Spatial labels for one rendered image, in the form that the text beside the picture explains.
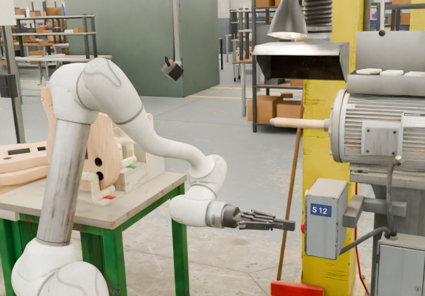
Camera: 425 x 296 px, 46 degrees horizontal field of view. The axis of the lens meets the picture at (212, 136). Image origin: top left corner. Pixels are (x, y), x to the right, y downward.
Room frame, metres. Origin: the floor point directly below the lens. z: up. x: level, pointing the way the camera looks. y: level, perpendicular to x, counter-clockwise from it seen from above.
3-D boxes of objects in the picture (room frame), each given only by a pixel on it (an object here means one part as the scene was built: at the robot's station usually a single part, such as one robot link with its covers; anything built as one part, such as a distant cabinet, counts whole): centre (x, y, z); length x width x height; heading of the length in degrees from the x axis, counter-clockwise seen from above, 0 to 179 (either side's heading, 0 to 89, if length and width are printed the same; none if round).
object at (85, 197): (1.93, 0.52, 0.94); 0.27 x 0.15 x 0.01; 64
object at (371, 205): (1.50, -0.55, 1.02); 0.13 x 0.04 x 0.04; 65
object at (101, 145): (1.93, 0.52, 1.17); 0.35 x 0.04 x 0.40; 63
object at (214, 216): (1.59, -0.01, 0.97); 0.09 x 0.06 x 0.09; 155
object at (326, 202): (1.43, -0.42, 0.99); 0.24 x 0.21 x 0.26; 65
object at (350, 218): (1.48, -0.44, 1.02); 0.19 x 0.04 x 0.04; 155
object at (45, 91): (1.99, 0.64, 1.33); 0.07 x 0.04 x 0.10; 63
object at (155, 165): (2.21, 0.38, 1.02); 0.27 x 0.15 x 0.17; 64
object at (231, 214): (1.56, -0.08, 0.97); 0.09 x 0.08 x 0.07; 65
